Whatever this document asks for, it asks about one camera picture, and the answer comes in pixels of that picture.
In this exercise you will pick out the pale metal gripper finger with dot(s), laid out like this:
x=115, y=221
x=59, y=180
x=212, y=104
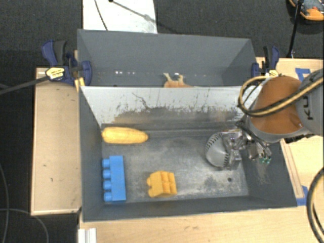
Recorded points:
x=234, y=159

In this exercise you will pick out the grey ball with black stitches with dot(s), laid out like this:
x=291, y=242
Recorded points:
x=215, y=151

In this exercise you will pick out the grey metal bin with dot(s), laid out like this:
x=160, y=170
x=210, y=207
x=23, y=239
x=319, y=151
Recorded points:
x=177, y=161

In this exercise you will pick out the yellow-orange toy building block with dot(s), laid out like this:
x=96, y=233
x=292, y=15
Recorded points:
x=162, y=183

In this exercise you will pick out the tan toy animal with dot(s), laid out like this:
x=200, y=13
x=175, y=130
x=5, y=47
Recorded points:
x=174, y=83

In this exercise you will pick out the yellow toy corn cob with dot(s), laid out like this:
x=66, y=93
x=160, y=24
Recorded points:
x=124, y=135

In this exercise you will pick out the blue toy building block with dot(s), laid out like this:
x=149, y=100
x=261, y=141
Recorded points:
x=115, y=178

